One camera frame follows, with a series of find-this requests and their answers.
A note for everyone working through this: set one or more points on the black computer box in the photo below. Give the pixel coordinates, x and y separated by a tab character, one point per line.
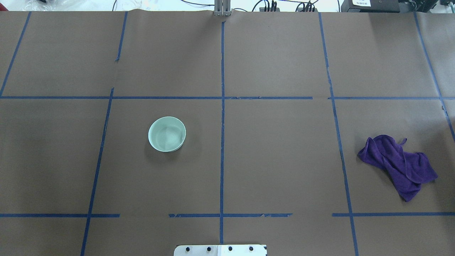
387	6

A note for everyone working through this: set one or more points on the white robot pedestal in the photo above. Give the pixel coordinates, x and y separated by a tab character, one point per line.
221	250

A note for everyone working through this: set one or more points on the aluminium frame post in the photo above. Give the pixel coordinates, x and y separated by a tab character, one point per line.
222	8

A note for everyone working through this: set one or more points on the mint green bowl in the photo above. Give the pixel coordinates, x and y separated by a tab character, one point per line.
167	134

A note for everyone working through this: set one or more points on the purple cloth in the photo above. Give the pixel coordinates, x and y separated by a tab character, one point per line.
408	171

